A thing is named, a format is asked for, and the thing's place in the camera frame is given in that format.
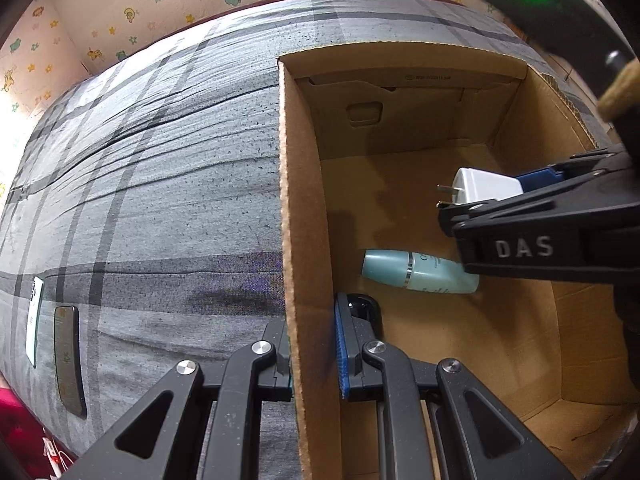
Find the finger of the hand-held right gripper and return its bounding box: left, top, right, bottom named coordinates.
left=515, top=146, right=632, bottom=196
left=437, top=180, right=640, bottom=283

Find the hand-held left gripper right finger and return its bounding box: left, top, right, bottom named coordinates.
left=334, top=292, right=576, bottom=480

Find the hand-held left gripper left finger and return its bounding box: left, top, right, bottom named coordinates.
left=75, top=317, right=293, bottom=480

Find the large white charger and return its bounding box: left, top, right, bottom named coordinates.
left=437, top=167, right=524, bottom=209

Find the brown cardboard box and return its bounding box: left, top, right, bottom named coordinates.
left=277, top=42, right=640, bottom=480

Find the teal cosmetic bottle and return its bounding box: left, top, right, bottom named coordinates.
left=361, top=249, right=480, bottom=295

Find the person's right forearm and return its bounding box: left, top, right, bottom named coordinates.
left=597, top=57, right=640, bottom=126

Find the black smartphone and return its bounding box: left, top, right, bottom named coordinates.
left=53, top=305, right=88, bottom=418

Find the grey plaid bed sheet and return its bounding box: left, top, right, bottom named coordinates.
left=0, top=0, right=601, bottom=480

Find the white smartphone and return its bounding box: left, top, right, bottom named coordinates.
left=25, top=276, right=45, bottom=368

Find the red cloth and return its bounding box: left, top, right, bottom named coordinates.
left=0, top=375, right=78, bottom=480

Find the white cable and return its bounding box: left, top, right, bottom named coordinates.
left=42, top=437, right=71, bottom=476

